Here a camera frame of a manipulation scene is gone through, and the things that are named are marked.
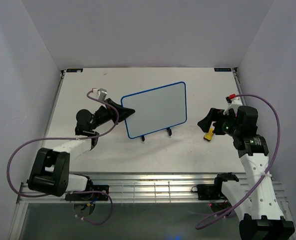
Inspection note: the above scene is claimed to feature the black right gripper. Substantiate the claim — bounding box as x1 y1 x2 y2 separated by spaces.
197 107 241 138

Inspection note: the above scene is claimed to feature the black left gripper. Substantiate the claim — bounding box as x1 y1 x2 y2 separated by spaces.
90 98 135 130

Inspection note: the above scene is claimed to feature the yellow whiteboard eraser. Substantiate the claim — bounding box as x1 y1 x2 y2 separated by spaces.
203 128 214 142

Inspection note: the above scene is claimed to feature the blue framed small whiteboard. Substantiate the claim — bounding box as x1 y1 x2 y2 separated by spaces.
120 81 188 139

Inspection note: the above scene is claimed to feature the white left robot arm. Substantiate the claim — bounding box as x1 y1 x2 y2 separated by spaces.
27 98 135 200

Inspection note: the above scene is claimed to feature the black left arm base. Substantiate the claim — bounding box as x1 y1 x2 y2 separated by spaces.
65 185 109 202

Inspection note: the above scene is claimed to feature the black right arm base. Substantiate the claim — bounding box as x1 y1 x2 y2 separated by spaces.
191 184 227 201

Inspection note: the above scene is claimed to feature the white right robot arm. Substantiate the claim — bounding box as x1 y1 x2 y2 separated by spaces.
198 106 295 240

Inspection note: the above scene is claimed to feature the black metal whiteboard stand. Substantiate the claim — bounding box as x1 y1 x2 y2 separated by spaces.
140 127 172 143

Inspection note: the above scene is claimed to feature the dark right corner label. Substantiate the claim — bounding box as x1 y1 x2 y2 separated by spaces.
214 67 232 72

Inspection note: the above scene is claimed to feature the dark corner label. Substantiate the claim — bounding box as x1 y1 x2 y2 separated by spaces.
66 68 83 73
214 67 232 72

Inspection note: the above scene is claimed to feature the dark left corner label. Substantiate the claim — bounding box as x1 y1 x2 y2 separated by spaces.
66 68 83 73

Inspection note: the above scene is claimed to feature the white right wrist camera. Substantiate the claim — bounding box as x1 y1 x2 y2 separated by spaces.
223 94 243 116

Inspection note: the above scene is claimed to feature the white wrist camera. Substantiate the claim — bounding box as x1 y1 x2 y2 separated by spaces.
92 88 107 101
223 94 243 116

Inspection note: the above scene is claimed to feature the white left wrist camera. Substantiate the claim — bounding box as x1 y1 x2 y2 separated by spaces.
92 88 107 101

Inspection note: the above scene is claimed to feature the aluminium frame rail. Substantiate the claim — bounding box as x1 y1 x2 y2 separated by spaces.
17 172 288 205

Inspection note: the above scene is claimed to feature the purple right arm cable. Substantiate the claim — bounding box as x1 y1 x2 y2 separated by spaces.
195 93 281 231

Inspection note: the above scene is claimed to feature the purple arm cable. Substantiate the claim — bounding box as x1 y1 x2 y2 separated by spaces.
195 93 281 231
6 90 120 225

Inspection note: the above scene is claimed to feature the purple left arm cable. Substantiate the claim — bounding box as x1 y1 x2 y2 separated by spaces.
6 90 120 225

